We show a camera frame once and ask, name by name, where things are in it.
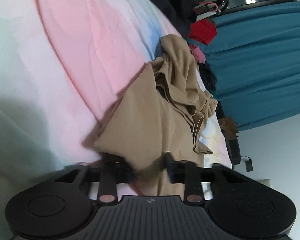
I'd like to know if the black sofa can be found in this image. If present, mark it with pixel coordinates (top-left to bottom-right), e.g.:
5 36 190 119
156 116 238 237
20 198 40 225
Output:
216 102 241 168

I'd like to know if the brown paper bag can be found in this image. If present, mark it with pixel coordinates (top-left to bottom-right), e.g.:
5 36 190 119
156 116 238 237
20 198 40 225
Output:
218 116 238 140

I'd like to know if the dark navy garment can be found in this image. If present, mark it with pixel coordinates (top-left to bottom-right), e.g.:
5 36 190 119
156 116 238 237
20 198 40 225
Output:
150 0 198 38

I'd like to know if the black garment pile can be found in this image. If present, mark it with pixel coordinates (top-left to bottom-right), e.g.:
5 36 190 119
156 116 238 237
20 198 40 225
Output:
198 63 217 94

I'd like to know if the tan printed t-shirt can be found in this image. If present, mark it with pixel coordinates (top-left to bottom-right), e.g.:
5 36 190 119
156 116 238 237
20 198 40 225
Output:
83 34 217 196

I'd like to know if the pink folded garment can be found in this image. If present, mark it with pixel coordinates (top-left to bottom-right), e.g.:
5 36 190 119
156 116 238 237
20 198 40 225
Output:
189 44 206 63

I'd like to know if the quilted beige headboard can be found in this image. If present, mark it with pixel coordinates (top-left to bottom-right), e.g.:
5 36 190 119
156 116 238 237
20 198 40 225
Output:
257 179 271 187

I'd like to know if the red t-shirt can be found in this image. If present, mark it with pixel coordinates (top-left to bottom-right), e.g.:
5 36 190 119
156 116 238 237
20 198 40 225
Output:
188 18 217 45

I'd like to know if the pink clothes hanger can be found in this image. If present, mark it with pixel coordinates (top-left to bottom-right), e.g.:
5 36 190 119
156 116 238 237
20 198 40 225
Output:
195 1 219 14

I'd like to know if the pastel tie-dye bed sheet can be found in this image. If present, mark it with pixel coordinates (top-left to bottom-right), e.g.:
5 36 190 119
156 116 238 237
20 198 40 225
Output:
0 0 233 221

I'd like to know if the silver tripod stand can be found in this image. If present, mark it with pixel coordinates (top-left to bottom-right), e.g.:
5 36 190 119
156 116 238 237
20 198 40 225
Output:
194 0 230 22

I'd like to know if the blue right curtain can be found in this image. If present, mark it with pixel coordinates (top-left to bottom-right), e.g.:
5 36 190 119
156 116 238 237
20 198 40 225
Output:
200 1 300 131

